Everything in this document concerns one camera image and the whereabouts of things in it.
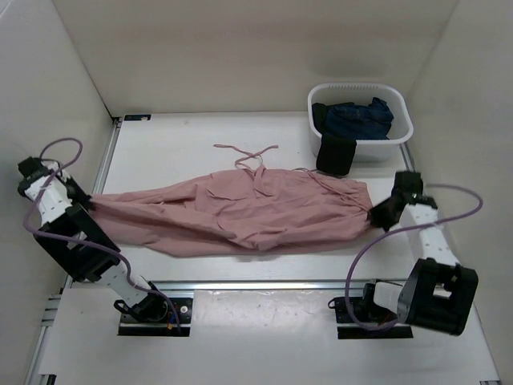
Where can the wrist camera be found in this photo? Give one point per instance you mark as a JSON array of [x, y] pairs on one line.
[[35, 172], [407, 182]]

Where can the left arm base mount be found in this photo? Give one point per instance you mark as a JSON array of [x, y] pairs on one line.
[[149, 314]]

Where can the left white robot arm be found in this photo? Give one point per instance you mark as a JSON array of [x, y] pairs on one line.
[[76, 242]]

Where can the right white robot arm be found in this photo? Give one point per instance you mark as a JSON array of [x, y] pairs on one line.
[[439, 292]]

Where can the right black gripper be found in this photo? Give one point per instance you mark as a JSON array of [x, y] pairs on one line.
[[376, 217]]

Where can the blue label sticker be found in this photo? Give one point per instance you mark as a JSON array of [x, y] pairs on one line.
[[137, 117]]

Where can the pink trousers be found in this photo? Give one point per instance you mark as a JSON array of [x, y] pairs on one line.
[[242, 210]]

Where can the aluminium front rail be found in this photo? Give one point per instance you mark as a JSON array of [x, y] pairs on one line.
[[258, 285]]

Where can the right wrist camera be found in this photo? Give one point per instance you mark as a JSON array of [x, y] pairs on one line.
[[407, 182]]

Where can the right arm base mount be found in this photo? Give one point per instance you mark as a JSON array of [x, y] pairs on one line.
[[356, 313]]

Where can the white plastic basket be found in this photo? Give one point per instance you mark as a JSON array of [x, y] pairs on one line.
[[362, 93]]

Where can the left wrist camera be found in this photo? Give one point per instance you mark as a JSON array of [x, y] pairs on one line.
[[35, 172]]

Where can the dark blue garment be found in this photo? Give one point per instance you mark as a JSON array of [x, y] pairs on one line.
[[358, 122]]

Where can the black garment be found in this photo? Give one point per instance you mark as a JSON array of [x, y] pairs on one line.
[[337, 150]]

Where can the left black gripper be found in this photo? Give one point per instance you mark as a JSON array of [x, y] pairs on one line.
[[82, 198]]

